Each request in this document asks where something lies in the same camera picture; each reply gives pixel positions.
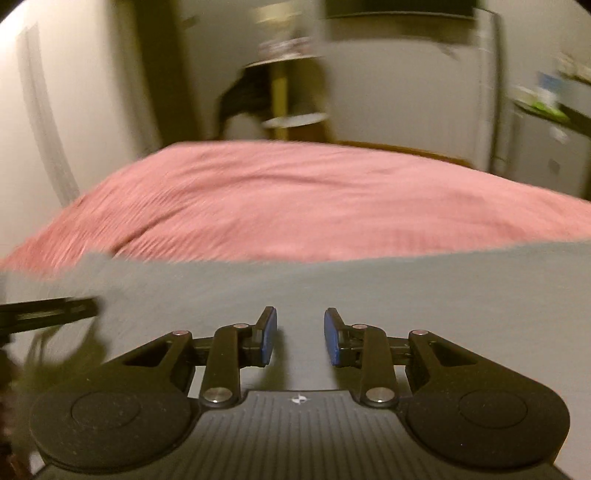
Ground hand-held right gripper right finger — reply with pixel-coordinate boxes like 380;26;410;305
324;307;468;409

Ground blue and white container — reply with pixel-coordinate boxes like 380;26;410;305
537;71;563;106

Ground green packet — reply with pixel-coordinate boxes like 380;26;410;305
530;102;571;123

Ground dark cloth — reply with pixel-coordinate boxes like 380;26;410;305
216;68;274;136

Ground dark wall television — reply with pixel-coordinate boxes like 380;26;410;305
323;0;477;21

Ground round side table yellow legs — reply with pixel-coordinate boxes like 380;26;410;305
244;52;329;141

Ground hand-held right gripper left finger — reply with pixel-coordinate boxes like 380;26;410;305
122;305;279;409

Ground grey sweat pants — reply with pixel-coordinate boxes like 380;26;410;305
0;240;591;480

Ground pink ribbed blanket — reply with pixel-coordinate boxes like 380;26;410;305
0;141;591;280

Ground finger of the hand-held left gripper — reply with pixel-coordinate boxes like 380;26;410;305
0;298;99;335

